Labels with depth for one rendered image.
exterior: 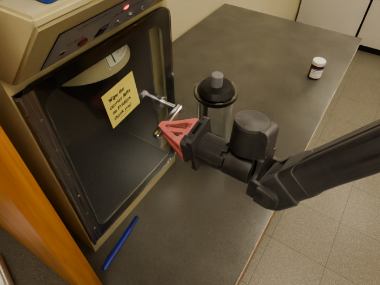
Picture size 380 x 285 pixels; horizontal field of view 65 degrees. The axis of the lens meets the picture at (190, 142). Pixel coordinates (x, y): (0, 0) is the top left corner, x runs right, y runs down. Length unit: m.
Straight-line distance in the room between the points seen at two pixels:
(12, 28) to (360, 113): 2.64
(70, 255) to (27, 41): 0.32
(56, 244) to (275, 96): 0.87
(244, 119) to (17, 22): 0.33
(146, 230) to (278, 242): 1.18
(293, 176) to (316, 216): 1.53
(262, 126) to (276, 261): 1.37
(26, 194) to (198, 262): 0.45
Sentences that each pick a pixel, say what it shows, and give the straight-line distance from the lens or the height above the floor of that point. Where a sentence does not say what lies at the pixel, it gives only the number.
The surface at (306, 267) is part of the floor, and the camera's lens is 1.83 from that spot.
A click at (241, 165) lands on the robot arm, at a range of 0.52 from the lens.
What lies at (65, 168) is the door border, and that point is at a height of 1.24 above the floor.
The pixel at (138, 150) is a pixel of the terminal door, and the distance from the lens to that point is 0.65.
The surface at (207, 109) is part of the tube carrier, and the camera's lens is 0.73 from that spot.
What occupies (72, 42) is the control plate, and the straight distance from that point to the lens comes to 0.37.
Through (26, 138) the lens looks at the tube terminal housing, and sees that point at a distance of 0.48.
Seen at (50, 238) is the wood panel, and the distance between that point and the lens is 0.44.
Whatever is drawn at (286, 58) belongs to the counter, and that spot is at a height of 0.94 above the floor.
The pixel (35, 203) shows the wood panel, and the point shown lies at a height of 1.32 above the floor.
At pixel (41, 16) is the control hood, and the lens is 0.28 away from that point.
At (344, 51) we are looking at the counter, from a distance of 1.49.
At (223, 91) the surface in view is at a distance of 0.71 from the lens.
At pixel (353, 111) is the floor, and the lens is 2.78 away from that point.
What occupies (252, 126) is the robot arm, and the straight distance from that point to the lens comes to 0.47.
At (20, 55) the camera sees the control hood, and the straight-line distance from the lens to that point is 0.32.
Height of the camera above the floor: 1.61
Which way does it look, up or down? 47 degrees down
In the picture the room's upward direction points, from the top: straight up
